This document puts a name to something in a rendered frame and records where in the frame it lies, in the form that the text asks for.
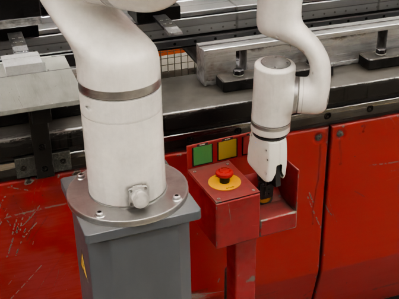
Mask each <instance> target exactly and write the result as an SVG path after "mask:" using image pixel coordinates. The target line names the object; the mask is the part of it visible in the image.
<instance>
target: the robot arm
mask: <svg viewBox="0 0 399 299"><path fill-rule="evenodd" d="M40 1H41V3H42V5H43V6H44V8H45V10H46V11H47V13H48V14H49V16H50V17H51V19H52V20H53V22H54V23H55V24H56V26H57V28H58V29H59V30H60V32H61V33H62V34H63V36H64V37H65V39H66V40H67V42H68V43H69V45H70V47H71V49H72V52H73V54H74V58H75V63H76V69H77V81H78V92H79V98H80V109H81V121H82V127H83V138H84V149H85V160H86V167H87V169H86V170H85V171H84V172H82V173H78V174H77V177H75V178H74V179H73V180H72V182H71V183H70V184H69V186H68V188H67V190H66V199H67V202H68V206H69V208H70V210H71V211H72V212H73V213H74V214H75V215H76V216H78V217H80V218H81V219H83V220H85V221H88V222H90V223H93V224H97V225H102V226H108V227H135V226H139V225H146V224H150V223H152V222H156V221H159V220H162V219H164V218H166V217H168V216H170V215H172V214H174V213H175V212H176V211H177V210H178V209H180V208H181V207H182V205H183V204H184V203H185V202H186V200H187V198H188V182H187V180H186V178H185V176H184V175H183V174H182V173H181V172H180V171H178V170H177V169H175V168H174V167H172V166H169V165H167V164H165V160H164V135H163V109H162V84H161V72H160V58H159V53H158V50H157V48H156V45H155V44H154V43H153V42H152V41H151V39H150V38H149V37H148V36H147V35H146V34H145V33H144V32H143V31H142V30H140V29H139V28H138V27H137V26H136V25H135V24H134V23H133V22H132V21H131V20H130V19H129V18H128V17H127V16H126V15H125V14H124V12H123V11H122V9H123V10H127V11H134V12H156V11H160V10H163V9H166V8H168V7H170V6H171V5H173V4H174V3H175V2H177V1H178V0H40ZM302 1H303V0H257V12H256V24H257V27H258V30H259V32H260V33H262V34H263V35H265V36H268V37H271V38H274V39H277V40H280V41H282V42H285V43H288V44H290V45H292V46H294V47H296V48H297V49H299V50H300V51H301V52H302V53H303V54H304V55H305V56H306V58H307V60H308V62H309V67H310V71H309V75H308V76H307V77H297V76H296V75H295V72H296V65H295V63H294V62H293V61H292V60H290V59H288V58H285V57H283V56H274V55H272V56H264V57H261V58H259V59H258V60H257V61H256V62H255V65H254V83H253V93H252V113H251V134H250V137H249V145H248V158H247V160H248V163H249V165H250V166H251V167H252V168H253V169H254V170H255V172H256V173H257V179H258V181H260V182H258V190H259V191H260V199H261V200H262V199H266V198H271V197H273V189H274V187H279V186H281V180H280V178H282V179H283V178H284V177H285V174H286V165H287V142H286V136H287V134H288V133H289V132H290V124H291V116H292V114H293V113H300V114H320V113H322V112H324V110H325V109H326V108H327V105H328V99H329V94H330V83H331V64H330V59H329V57H328V54H327V52H326V50H325V48H324V46H323V45H322V43H321V42H320V41H319V39H318V38H317V37H316V35H314V34H313V32H311V31H310V29H308V28H307V26H306V25H305V24H304V22H303V20H302Z"/></svg>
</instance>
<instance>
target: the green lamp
mask: <svg viewBox="0 0 399 299"><path fill-rule="evenodd" d="M193 150H194V166H196V165H199V164H204V163H209V162H212V144H210V145H204V146H201V147H196V148H193Z"/></svg>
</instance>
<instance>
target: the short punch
mask: <svg viewBox="0 0 399 299"><path fill-rule="evenodd" d="M41 16H42V15H41V10H40V0H0V29H6V28H15V27H25V26H35V25H40V24H42V19H41Z"/></svg>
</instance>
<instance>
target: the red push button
mask: <svg viewBox="0 0 399 299"><path fill-rule="evenodd" d="M233 174H234V172H233V170H232V169H230V168H227V167H222V168H219V169H217V170H216V176H217V177H218V178H220V183H221V184H228V183H229V182H230V178H231V177H232V176H233Z"/></svg>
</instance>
